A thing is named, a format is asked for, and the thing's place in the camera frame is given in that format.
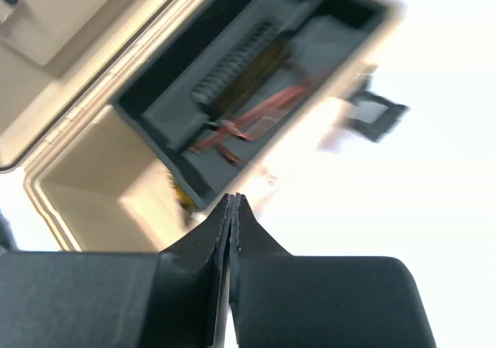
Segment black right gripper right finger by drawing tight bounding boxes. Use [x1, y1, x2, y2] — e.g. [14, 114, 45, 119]
[230, 194, 435, 347]

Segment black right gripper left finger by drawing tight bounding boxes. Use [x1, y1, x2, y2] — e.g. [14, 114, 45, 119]
[1, 195, 232, 347]

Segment large brown hex key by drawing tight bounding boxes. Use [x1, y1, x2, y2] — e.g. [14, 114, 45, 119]
[189, 84, 309, 153]

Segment black toolbox tray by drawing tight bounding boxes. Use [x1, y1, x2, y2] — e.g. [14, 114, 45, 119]
[113, 0, 393, 209]

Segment tan plastic toolbox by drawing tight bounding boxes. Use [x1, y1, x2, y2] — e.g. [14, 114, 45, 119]
[1, 0, 402, 252]

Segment yellow black needle-nose pliers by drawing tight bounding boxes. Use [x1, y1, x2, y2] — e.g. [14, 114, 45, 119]
[167, 172, 206, 229]

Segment medium brown hex key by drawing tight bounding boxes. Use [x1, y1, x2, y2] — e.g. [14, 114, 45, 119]
[205, 120, 248, 169]

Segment black toolbox rear latch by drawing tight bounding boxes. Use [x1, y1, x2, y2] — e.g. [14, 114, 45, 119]
[342, 90, 410, 143]

